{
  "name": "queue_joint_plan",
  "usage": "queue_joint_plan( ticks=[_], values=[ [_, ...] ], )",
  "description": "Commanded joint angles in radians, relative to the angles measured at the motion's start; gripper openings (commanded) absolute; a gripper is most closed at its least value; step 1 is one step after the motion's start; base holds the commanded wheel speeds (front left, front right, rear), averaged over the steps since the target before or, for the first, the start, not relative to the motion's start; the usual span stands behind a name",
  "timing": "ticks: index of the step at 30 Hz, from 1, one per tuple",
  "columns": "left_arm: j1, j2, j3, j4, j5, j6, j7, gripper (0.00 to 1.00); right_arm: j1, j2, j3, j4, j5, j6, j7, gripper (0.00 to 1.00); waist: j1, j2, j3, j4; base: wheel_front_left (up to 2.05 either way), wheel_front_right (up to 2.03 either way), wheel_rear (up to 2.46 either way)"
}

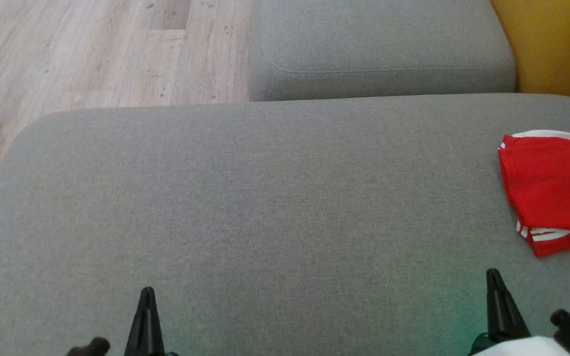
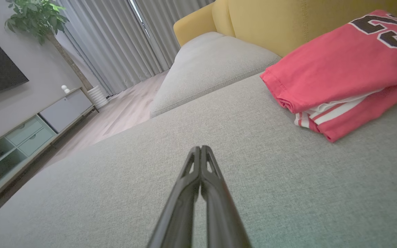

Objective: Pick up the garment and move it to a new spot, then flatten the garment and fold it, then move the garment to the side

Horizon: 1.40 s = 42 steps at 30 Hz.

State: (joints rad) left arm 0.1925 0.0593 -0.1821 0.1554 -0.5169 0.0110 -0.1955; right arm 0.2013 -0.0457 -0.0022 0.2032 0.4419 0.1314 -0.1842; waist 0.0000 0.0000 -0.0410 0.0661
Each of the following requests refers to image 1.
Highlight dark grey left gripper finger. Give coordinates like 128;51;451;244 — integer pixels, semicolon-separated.
65;337;111;356
124;286;166;356

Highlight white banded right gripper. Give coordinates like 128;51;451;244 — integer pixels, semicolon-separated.
470;268;570;356

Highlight red shorts with white waistband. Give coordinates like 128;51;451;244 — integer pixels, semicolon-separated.
500;130;570;258

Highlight large grey sofa seat cushion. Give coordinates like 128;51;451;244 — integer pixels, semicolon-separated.
0;92;570;356

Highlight yellow sofa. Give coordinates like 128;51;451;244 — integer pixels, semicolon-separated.
490;0;570;108

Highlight small grey sofa seat cushion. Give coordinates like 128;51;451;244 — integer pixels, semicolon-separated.
248;0;517;102

